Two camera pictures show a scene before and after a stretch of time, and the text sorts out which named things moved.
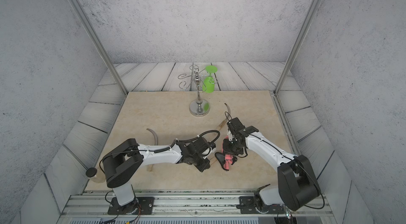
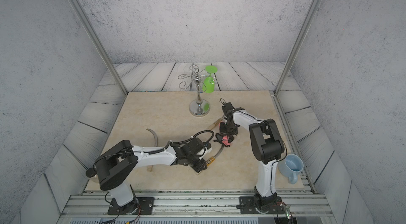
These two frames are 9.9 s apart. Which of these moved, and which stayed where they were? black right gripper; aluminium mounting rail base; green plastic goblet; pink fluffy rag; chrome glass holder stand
Moved: black right gripper; pink fluffy rag
Stayed: green plastic goblet; chrome glass holder stand; aluminium mounting rail base
